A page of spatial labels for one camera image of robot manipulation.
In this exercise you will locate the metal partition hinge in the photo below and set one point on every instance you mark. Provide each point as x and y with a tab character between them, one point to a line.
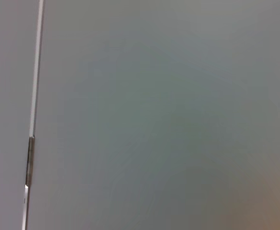
31	160

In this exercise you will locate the white partition seam strip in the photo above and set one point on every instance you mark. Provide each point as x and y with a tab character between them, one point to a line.
37	72

